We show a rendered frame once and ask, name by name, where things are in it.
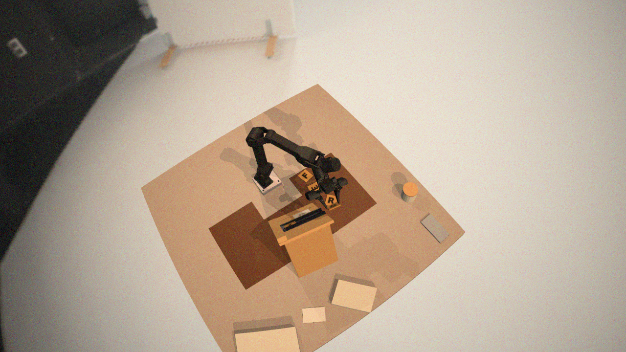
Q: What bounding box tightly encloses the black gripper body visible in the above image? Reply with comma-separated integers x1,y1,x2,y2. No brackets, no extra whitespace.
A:
305,173,348,201

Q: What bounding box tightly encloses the grey cylinder with orange lid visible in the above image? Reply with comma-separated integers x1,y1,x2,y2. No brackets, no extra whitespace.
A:
401,182,418,202

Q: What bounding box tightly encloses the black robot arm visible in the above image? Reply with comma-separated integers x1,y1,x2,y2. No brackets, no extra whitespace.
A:
246,127,341,194

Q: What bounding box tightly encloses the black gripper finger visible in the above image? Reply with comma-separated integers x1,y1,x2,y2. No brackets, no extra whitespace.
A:
315,196,328,209
334,187,343,204

